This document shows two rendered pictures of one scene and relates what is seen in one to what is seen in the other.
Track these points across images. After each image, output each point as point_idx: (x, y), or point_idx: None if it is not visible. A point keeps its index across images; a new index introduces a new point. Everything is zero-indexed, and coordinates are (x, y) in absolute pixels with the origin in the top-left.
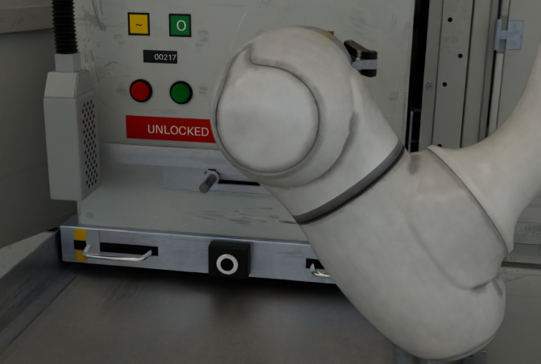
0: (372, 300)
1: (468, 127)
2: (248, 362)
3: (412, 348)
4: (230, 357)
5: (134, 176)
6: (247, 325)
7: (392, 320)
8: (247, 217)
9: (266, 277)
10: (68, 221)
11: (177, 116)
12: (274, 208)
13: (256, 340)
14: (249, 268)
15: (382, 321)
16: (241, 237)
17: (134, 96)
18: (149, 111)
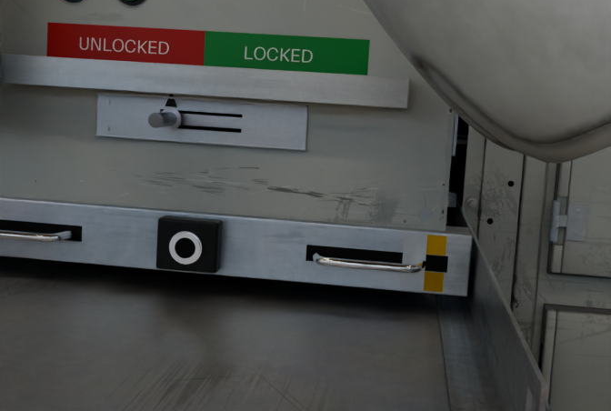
0: None
1: None
2: (205, 360)
3: (527, 101)
4: (177, 354)
5: (55, 117)
6: (210, 325)
7: (489, 23)
8: (220, 181)
9: (244, 275)
10: None
11: (124, 24)
12: (262, 168)
13: (222, 339)
14: (218, 258)
15: (467, 37)
16: (210, 213)
17: None
18: (83, 16)
